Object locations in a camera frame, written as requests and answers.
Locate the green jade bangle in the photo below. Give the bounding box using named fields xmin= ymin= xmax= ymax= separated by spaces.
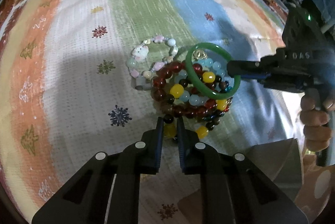
xmin=184 ymin=43 xmax=241 ymax=100

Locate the yellow and brown bead bracelet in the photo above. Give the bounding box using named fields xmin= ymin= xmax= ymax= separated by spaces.
xmin=157 ymin=64 xmax=235 ymax=145

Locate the right hand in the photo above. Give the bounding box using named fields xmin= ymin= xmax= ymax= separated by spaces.
xmin=300 ymin=94 xmax=335 ymax=153

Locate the striped woven bed mat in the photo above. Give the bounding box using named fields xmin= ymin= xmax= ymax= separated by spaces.
xmin=0 ymin=0 xmax=301 ymax=224

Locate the light blue bead bracelet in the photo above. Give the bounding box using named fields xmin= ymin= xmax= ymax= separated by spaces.
xmin=172 ymin=57 xmax=231 ymax=107

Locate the dark red bead bracelet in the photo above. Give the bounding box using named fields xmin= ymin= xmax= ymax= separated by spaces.
xmin=152 ymin=61 xmax=231 ymax=119

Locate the pastel charm bead bracelet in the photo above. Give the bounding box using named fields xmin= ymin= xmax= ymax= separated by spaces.
xmin=125 ymin=35 xmax=179 ymax=91

